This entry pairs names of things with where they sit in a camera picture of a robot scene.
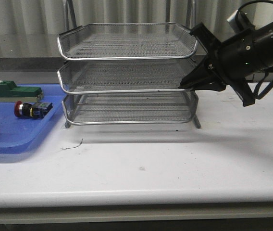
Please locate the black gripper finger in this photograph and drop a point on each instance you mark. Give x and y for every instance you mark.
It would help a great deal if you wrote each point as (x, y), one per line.
(210, 43)
(198, 79)

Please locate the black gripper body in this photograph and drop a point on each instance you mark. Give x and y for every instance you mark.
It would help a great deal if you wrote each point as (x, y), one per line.
(236, 59)

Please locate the red emergency stop button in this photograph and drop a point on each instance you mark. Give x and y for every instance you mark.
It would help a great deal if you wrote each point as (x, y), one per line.
(37, 111)

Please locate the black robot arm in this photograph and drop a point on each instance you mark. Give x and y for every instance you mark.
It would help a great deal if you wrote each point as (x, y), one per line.
(263, 44)

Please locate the white appliance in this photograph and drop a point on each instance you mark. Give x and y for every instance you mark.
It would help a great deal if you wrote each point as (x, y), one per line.
(259, 14)

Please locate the silver mesh top tray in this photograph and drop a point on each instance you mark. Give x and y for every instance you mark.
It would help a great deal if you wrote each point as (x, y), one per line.
(127, 42)

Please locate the blue plastic tray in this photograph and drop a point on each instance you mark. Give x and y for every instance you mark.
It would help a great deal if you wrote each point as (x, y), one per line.
(19, 134)

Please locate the green terminal block module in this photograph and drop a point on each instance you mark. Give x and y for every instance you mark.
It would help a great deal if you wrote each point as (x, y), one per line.
(10, 93)

